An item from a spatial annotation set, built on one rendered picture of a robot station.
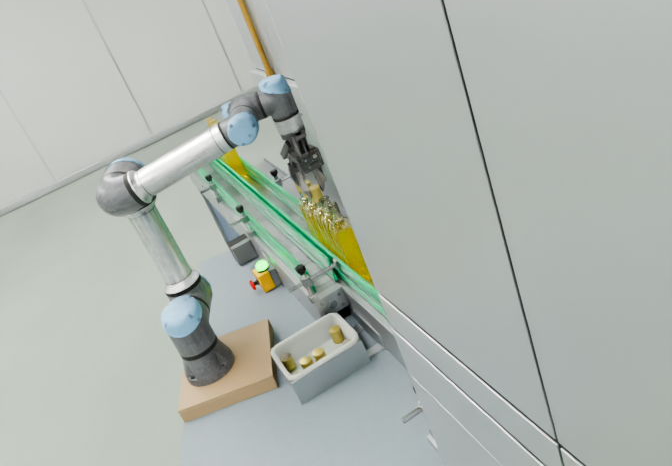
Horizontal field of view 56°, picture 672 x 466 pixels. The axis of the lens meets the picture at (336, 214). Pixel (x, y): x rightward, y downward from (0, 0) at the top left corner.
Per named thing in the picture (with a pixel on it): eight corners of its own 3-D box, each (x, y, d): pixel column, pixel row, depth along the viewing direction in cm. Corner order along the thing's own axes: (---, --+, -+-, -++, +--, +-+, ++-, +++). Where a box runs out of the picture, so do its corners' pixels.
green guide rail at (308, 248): (338, 279, 190) (329, 258, 187) (335, 281, 190) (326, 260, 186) (200, 154, 340) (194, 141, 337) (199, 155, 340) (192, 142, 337)
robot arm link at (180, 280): (180, 336, 191) (87, 182, 167) (185, 308, 204) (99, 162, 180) (217, 323, 190) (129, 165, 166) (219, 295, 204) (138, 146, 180)
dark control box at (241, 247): (258, 257, 248) (250, 239, 245) (240, 267, 246) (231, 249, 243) (252, 249, 256) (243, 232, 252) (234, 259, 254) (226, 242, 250)
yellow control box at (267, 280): (282, 284, 225) (275, 267, 222) (264, 295, 223) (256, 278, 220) (276, 276, 231) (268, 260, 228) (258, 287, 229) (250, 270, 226)
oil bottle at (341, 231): (373, 277, 186) (350, 216, 176) (357, 286, 184) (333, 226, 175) (364, 270, 191) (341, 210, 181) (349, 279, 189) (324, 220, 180)
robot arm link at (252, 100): (217, 113, 163) (257, 97, 162) (219, 101, 173) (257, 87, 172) (229, 140, 166) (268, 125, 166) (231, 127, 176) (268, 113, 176)
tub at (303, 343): (371, 360, 174) (361, 336, 171) (301, 404, 169) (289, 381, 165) (343, 331, 189) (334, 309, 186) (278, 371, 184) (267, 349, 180)
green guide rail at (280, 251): (317, 292, 188) (307, 270, 185) (314, 293, 188) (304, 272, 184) (188, 161, 339) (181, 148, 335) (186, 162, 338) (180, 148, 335)
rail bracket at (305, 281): (347, 283, 186) (333, 249, 181) (298, 312, 182) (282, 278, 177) (343, 279, 189) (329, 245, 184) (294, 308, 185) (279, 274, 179)
